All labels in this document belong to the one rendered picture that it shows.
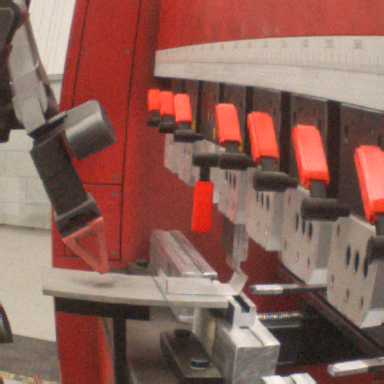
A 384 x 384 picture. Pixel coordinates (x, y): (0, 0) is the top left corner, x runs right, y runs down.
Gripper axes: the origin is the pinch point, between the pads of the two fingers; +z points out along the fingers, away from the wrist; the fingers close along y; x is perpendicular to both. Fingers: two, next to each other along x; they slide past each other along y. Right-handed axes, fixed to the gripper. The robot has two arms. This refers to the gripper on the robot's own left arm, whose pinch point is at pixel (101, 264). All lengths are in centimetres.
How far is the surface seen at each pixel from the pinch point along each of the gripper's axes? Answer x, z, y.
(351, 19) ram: -30, -24, -74
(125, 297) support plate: -1.1, 3.8, -8.8
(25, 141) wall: 47, 22, 710
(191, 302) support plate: -8.8, 8.3, -8.9
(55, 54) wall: -6, -34, 708
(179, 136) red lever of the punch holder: -17.9, -10.3, 4.7
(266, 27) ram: -30, -23, -37
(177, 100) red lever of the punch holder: -20.4, -14.5, 10.4
